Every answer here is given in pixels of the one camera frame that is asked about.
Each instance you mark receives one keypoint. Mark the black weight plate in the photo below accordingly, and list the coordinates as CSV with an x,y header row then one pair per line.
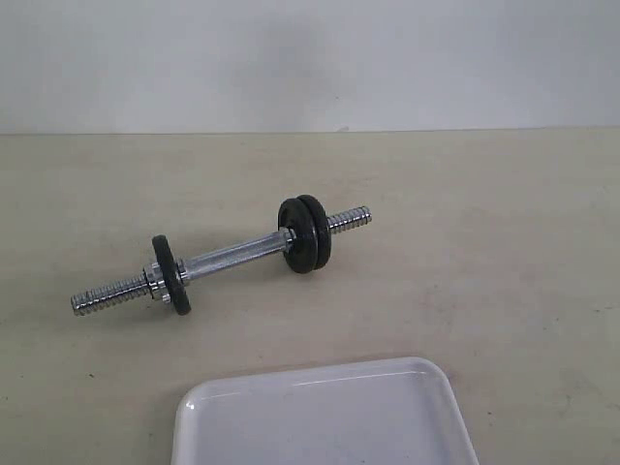
x,y
320,219
171,275
298,217

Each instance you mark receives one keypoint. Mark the chrome threaded dumbbell bar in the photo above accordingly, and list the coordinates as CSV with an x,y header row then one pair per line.
x,y
277,242

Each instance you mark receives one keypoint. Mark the chrome collar nut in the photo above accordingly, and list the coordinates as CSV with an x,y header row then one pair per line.
x,y
155,282

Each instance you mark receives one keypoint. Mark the white plastic tray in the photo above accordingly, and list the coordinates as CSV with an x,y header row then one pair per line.
x,y
387,411

